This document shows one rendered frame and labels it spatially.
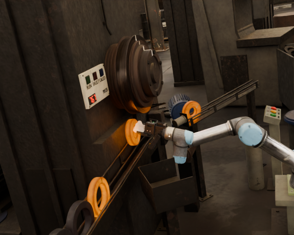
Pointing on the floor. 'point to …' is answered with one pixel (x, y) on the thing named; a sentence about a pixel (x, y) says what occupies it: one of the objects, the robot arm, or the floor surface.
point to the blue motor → (178, 106)
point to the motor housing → (187, 168)
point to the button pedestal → (277, 167)
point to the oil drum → (283, 21)
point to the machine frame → (59, 109)
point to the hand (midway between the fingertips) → (132, 128)
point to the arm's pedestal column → (287, 221)
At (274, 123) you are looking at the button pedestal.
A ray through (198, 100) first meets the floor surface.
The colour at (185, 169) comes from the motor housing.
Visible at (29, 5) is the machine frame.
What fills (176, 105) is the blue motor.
